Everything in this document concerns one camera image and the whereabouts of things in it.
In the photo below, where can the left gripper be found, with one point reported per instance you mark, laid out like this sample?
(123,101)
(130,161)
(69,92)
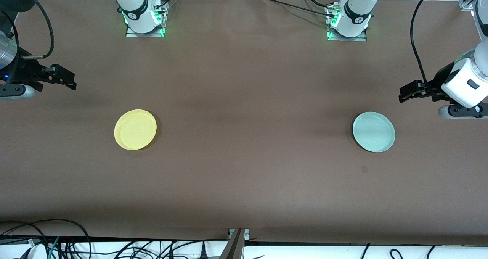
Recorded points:
(437,82)

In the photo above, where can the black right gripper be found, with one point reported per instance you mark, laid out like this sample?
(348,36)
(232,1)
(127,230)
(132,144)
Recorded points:
(23,71)

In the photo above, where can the pale green round plate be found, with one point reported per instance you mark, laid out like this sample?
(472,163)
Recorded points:
(373,132)

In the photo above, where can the yellow round plate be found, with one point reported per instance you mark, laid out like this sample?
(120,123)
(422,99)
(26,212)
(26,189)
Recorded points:
(135,130)

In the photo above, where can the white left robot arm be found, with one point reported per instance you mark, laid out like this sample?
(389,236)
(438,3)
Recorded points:
(356,20)

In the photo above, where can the brown table cover sheet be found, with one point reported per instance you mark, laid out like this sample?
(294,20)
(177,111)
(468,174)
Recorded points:
(244,79)

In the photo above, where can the black power plug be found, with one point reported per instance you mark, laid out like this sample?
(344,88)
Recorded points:
(204,252)

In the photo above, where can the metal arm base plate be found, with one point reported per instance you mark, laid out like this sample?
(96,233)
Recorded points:
(360,39)
(145,34)

